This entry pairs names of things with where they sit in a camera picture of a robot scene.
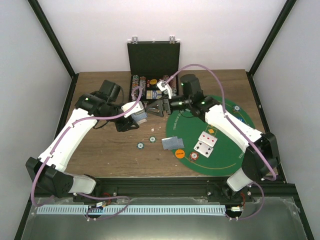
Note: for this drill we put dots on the yellow dealer chip in case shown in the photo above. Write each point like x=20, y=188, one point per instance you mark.
x=153, y=81

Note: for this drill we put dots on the four of clubs card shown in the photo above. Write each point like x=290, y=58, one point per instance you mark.
x=203, y=149

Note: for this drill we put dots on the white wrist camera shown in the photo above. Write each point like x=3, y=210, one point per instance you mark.
x=134, y=107
x=165, y=87

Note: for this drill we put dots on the chip row far left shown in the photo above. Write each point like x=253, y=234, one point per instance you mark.
x=135, y=83

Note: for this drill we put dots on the boxed card decks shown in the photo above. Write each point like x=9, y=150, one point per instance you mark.
x=153, y=94

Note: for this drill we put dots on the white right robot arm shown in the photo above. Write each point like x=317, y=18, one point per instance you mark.
x=261, y=154

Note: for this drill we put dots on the light blue slotted strip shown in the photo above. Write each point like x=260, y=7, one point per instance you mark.
x=203, y=210

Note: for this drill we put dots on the blue small blind button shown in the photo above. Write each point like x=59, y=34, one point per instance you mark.
x=241, y=119

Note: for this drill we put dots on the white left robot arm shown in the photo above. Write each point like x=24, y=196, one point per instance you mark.
x=48, y=171

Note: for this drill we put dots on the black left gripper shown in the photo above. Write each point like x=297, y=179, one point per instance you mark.
x=125, y=126

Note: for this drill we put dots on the round green poker mat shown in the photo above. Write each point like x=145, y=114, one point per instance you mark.
x=226, y=157

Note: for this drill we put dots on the blue poker chip stack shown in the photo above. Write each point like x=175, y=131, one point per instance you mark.
x=140, y=145

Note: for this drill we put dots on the grey playing card deck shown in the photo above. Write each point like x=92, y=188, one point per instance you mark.
x=140, y=118

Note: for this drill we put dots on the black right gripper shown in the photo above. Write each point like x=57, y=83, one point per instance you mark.
x=160, y=103

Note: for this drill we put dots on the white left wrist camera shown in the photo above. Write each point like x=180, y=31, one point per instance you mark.
x=134, y=107

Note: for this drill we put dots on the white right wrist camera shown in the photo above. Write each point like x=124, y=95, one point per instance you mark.
x=165, y=87

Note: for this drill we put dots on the red poker chip stack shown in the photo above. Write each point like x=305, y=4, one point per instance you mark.
x=193, y=156

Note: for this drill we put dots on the four of diamonds card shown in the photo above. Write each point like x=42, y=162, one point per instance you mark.
x=208, y=139

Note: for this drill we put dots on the black poker chip case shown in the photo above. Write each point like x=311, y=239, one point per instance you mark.
x=153, y=60

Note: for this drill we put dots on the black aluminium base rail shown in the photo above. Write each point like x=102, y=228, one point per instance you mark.
x=215, y=189

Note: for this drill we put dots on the chip row far right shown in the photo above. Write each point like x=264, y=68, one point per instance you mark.
x=173, y=85

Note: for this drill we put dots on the orange big blind button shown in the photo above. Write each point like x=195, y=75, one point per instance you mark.
x=179, y=153

